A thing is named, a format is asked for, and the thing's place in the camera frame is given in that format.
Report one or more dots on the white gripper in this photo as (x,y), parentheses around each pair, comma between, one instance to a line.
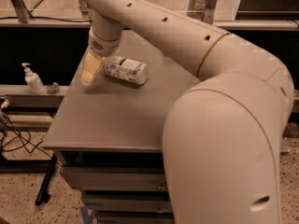
(103,47)

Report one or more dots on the clear plastic water bottle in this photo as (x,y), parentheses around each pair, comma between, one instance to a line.
(126,69)

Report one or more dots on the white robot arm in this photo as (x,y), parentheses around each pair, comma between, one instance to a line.
(222,137)

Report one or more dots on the white pump dispenser bottle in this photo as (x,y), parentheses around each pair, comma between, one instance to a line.
(33,80)

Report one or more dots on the small crumpled object on ledge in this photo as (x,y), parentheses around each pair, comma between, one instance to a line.
(53,88)

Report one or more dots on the grey drawer cabinet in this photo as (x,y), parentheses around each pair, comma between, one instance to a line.
(113,124)

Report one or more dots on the top cabinet drawer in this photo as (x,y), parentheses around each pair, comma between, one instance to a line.
(114,179)

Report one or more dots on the cabinet drawer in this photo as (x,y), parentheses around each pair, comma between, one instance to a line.
(133,219)
(114,179)
(142,202)

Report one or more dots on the black stand leg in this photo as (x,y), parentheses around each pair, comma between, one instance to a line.
(43,194)

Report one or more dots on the metal railing frame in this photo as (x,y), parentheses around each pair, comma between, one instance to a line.
(228,14)

